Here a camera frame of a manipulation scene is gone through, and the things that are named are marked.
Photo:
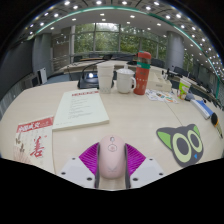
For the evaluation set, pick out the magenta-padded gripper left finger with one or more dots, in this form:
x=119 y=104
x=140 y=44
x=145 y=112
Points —
x=75 y=170

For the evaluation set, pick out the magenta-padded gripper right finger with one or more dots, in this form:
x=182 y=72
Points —
x=148 y=170

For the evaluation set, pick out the pink computer mouse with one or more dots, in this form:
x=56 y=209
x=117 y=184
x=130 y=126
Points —
x=112 y=160

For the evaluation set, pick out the cat-face mouse pad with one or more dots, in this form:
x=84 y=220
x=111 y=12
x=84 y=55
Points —
x=181 y=145

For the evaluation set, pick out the red and white magazine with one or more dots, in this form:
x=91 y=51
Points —
x=35 y=143

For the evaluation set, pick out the cream paper booklet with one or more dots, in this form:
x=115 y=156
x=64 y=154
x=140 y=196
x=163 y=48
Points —
x=81 y=110

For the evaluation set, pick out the colourful sticker sheet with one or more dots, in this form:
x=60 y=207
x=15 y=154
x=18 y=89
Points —
x=160 y=96

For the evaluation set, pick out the blue and white folder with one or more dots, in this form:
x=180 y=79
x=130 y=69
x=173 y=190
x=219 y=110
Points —
x=202 y=109

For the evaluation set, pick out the grey desk microphone unit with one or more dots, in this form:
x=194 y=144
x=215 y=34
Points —
x=190 y=97

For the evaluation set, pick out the beige cardboard box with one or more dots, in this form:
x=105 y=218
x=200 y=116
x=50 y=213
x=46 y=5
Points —
x=160 y=84

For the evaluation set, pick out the green printed paper cup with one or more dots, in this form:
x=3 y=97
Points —
x=183 y=89

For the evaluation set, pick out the black gooseneck microphone unit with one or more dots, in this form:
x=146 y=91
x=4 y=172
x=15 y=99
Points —
x=87 y=81

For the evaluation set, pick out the white lidded mug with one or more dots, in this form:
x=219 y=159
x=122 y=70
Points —
x=124 y=81

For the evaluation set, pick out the red bottle with green band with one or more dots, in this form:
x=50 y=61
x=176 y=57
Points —
x=142 y=76

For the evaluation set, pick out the white paper cup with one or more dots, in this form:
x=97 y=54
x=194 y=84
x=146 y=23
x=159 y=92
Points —
x=105 y=78

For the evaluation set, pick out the group of dark office chairs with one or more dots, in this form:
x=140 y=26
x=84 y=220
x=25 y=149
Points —
x=181 y=71

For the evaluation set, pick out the long curved conference desk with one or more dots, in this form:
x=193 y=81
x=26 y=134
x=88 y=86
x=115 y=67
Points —
x=120 y=63

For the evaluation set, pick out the group of ceiling lights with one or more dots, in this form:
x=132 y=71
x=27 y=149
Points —
x=124 y=2

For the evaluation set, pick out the white board leaning at wall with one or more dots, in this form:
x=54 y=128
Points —
x=42 y=76

